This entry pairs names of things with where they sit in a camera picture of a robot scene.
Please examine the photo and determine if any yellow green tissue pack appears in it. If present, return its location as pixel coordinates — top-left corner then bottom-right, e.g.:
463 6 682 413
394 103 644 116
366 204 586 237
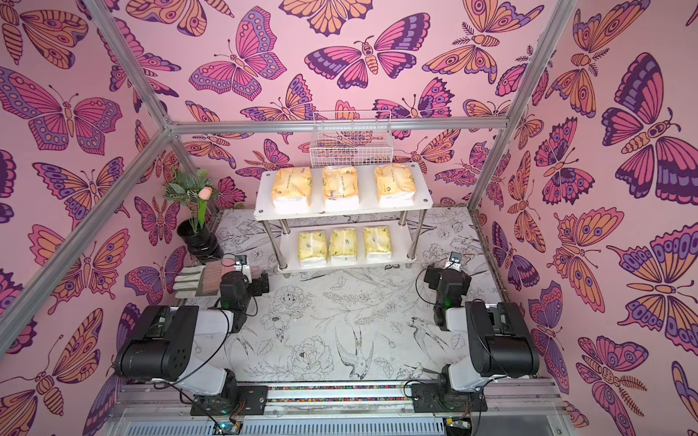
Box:
297 231 328 267
328 227 358 263
363 225 394 261

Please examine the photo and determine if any white wire basket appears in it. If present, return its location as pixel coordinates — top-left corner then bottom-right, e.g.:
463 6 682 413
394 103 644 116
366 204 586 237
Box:
306 109 394 168

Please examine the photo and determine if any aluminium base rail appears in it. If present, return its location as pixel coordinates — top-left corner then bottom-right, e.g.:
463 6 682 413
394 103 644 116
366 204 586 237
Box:
102 379 575 435

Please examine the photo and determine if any pink dust brush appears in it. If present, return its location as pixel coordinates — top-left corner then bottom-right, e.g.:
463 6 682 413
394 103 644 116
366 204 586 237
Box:
173 259 240 299

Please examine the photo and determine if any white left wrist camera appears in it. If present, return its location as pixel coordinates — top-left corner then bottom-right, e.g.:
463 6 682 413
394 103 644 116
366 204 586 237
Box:
234 254 252 282

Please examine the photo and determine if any orange tissue pack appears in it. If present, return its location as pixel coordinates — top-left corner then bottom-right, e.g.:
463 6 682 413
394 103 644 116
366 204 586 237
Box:
271 167 313 214
322 166 360 211
374 163 416 207

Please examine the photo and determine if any white two-tier shelf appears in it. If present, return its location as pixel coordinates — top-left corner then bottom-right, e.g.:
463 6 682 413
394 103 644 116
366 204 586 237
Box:
254 163 434 274

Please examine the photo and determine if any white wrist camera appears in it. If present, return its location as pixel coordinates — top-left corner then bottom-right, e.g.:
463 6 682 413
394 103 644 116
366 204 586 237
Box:
445 252 464 271
234 254 252 282

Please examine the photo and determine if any black vase with artificial plant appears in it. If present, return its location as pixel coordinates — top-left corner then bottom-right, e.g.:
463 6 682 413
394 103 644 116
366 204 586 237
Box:
165 169 223 263

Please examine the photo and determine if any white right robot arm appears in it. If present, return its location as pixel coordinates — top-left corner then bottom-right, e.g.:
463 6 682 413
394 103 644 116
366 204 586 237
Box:
424 265 540 397

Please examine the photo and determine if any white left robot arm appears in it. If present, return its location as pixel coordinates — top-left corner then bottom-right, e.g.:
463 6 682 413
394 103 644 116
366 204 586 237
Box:
114 271 270 403

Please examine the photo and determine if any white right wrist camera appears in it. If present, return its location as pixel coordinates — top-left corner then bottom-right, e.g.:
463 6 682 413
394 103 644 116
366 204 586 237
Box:
445 252 464 271

